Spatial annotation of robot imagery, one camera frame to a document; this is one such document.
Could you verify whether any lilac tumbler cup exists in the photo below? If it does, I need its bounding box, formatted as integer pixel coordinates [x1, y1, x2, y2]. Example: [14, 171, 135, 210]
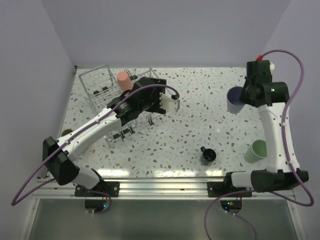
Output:
[226, 86, 245, 114]

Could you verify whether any pink tumbler cup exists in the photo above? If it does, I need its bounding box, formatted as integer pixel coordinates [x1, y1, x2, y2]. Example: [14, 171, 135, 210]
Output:
[116, 71, 134, 92]

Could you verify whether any light green tumbler cup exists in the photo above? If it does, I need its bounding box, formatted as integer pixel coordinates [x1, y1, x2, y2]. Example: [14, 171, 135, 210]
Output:
[244, 140, 267, 164]

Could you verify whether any dark blue glazed mug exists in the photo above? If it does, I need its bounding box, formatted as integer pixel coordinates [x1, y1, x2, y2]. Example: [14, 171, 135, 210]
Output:
[200, 146, 217, 166]

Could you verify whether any grey beige mug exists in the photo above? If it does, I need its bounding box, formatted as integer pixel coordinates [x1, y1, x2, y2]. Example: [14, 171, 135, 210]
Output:
[60, 128, 73, 137]

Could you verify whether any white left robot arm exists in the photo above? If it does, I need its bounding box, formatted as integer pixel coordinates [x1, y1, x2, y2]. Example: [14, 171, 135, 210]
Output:
[42, 77, 168, 197]

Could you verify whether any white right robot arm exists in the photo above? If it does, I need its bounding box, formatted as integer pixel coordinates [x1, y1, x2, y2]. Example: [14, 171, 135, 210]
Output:
[222, 60, 309, 197]

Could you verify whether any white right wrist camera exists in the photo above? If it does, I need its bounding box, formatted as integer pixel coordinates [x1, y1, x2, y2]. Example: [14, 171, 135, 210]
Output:
[254, 53, 277, 73]

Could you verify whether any metal wire dish rack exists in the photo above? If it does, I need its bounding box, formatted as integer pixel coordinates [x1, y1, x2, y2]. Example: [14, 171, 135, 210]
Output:
[78, 64, 163, 148]

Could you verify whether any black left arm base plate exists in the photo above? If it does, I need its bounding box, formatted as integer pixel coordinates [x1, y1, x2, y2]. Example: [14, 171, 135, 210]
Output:
[74, 181, 120, 198]

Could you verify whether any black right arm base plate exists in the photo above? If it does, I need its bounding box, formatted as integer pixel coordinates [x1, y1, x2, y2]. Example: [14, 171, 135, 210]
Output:
[206, 181, 252, 198]

